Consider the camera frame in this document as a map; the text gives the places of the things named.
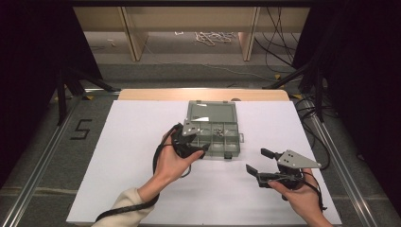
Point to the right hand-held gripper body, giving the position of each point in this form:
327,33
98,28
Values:
293,160

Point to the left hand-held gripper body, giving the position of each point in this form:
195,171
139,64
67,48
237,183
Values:
183,146

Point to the translucent grey compartment box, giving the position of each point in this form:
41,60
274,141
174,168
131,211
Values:
220,138

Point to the small metal hardware pieces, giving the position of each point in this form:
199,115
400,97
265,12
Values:
219,131

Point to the person's left hand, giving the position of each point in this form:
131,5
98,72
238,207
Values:
171,167

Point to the person's right hand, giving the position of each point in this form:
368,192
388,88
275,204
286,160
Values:
302,198

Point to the white table cover sheet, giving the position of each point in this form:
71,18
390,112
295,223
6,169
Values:
132,164

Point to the black metal stand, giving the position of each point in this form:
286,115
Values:
61,101
319,94

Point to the black curtain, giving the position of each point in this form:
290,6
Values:
28,63
362,78

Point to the aluminium floor rail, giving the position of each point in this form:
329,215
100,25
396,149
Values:
346,176
31,186

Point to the wooden furniture frame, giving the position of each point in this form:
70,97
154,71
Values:
189,19

